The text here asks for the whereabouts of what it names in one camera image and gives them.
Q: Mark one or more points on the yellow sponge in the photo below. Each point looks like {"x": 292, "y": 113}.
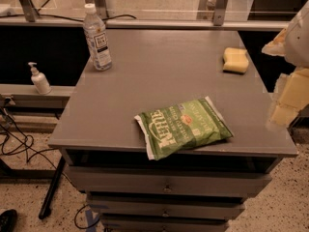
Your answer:
{"x": 235, "y": 60}

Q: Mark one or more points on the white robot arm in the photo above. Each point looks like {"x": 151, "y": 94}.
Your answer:
{"x": 297, "y": 39}

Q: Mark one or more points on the black shoe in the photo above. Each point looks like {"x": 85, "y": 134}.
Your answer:
{"x": 8, "y": 220}

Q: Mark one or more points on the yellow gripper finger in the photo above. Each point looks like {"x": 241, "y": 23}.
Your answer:
{"x": 277, "y": 46}

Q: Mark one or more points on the white pump dispenser bottle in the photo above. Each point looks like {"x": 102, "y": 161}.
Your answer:
{"x": 39, "y": 80}

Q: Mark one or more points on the grey drawer cabinet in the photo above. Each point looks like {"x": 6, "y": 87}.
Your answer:
{"x": 196, "y": 190}

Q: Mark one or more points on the green jalapeno chip bag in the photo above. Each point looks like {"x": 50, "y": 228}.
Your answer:
{"x": 182, "y": 126}

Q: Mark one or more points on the clear plastic water bottle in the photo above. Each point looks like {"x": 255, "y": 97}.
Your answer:
{"x": 96, "y": 37}

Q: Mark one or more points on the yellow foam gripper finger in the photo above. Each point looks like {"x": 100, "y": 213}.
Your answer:
{"x": 290, "y": 96}

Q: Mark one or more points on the metal window frame rail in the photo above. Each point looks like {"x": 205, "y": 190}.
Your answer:
{"x": 221, "y": 14}

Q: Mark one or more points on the black table leg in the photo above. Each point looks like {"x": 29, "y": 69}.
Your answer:
{"x": 45, "y": 209}

